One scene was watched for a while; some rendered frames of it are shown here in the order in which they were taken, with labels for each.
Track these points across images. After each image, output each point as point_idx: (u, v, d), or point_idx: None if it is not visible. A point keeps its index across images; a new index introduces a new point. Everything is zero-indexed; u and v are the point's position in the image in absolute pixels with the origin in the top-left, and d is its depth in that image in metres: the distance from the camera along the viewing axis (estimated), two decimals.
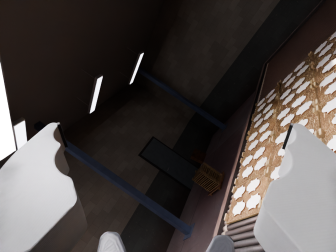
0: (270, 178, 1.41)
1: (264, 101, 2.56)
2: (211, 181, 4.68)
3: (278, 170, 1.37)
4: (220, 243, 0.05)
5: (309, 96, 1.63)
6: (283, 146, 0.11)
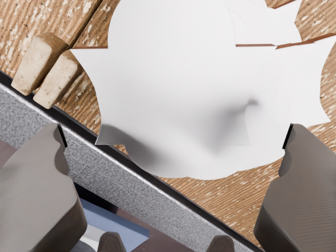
0: None
1: None
2: None
3: None
4: (220, 243, 0.05)
5: None
6: (283, 146, 0.11)
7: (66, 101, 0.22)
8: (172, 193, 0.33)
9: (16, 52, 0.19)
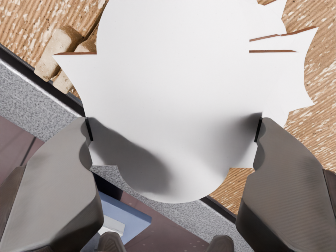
0: None
1: None
2: None
3: None
4: (220, 243, 0.05)
5: None
6: (255, 140, 0.12)
7: None
8: None
9: (37, 43, 0.22)
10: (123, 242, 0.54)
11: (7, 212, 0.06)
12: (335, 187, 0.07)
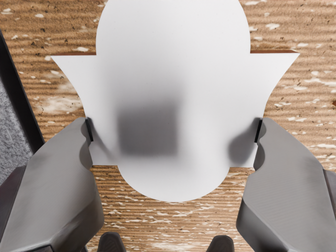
0: None
1: None
2: None
3: None
4: (220, 243, 0.05)
5: None
6: (255, 140, 0.12)
7: None
8: None
9: None
10: None
11: (7, 212, 0.06)
12: (335, 187, 0.07)
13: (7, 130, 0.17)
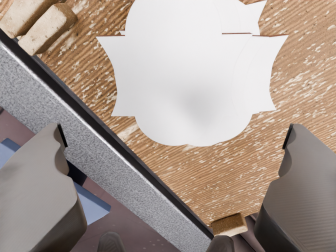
0: None
1: None
2: None
3: None
4: (220, 243, 0.05)
5: None
6: (283, 146, 0.11)
7: (50, 54, 0.23)
8: (138, 166, 0.35)
9: None
10: None
11: None
12: None
13: None
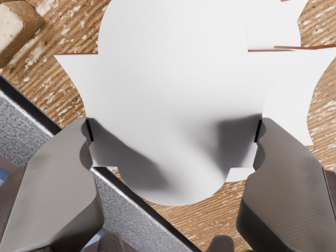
0: None
1: None
2: None
3: None
4: (220, 243, 0.05)
5: None
6: (254, 140, 0.12)
7: (12, 69, 0.17)
8: (133, 195, 0.30)
9: None
10: None
11: (7, 212, 0.06)
12: (334, 187, 0.07)
13: None
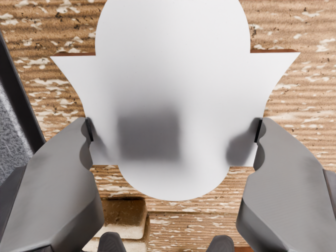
0: None
1: None
2: None
3: None
4: (220, 243, 0.05)
5: None
6: (255, 140, 0.12)
7: None
8: None
9: None
10: None
11: (7, 212, 0.06)
12: (335, 187, 0.07)
13: None
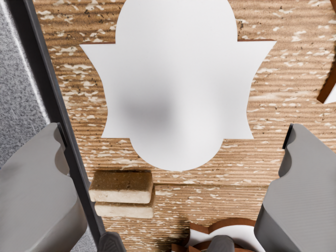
0: None
1: None
2: None
3: None
4: (220, 243, 0.05)
5: None
6: (283, 146, 0.11)
7: None
8: None
9: (109, 158, 0.20)
10: None
11: None
12: None
13: None
